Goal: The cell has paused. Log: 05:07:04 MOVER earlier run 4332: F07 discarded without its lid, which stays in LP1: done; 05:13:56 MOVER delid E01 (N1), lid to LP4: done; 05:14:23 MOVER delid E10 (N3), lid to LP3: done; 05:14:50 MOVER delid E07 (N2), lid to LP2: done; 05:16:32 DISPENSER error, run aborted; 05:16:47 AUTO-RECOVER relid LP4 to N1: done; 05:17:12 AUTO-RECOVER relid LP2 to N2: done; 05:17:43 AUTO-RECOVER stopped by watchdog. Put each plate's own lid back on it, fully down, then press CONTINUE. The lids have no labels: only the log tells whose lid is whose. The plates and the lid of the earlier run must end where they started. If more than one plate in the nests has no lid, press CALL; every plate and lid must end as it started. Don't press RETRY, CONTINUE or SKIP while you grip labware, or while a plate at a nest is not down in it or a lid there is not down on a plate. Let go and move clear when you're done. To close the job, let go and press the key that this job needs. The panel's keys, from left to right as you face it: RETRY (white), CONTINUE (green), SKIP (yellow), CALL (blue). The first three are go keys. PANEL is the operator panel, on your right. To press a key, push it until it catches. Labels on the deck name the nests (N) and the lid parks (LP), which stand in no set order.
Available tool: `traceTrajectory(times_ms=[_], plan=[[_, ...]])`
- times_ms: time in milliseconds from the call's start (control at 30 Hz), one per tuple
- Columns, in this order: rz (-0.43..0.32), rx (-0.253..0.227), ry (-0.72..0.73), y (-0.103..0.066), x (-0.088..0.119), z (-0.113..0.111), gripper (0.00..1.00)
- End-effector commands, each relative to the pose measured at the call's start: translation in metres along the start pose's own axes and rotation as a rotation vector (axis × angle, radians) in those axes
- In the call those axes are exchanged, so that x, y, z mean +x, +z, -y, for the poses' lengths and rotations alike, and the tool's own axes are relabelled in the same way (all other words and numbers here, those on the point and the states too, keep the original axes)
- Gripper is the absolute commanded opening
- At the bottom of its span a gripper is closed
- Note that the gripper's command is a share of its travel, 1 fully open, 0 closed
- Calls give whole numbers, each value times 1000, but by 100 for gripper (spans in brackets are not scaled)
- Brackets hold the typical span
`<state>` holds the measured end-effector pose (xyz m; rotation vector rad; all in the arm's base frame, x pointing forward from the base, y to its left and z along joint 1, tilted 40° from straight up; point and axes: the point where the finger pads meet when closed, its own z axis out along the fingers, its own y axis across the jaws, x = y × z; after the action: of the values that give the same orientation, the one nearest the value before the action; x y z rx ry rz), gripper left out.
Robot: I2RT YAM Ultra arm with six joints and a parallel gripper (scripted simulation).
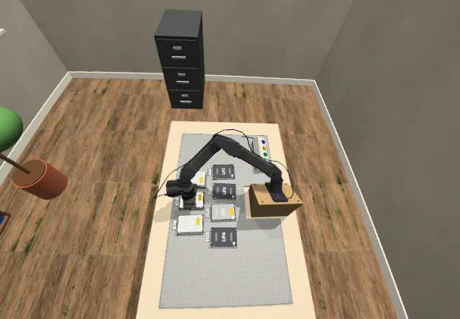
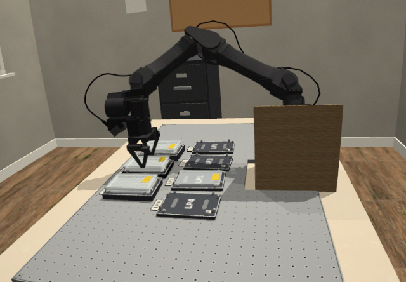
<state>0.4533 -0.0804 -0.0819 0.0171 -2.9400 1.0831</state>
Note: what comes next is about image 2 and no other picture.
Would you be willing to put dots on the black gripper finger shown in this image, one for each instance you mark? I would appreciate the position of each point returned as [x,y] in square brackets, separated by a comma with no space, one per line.
[144,149]
[154,146]

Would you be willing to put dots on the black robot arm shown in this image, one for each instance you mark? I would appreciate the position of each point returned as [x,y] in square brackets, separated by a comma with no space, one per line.
[281,83]

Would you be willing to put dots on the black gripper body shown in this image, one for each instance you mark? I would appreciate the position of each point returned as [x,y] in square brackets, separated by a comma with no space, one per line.
[146,131]

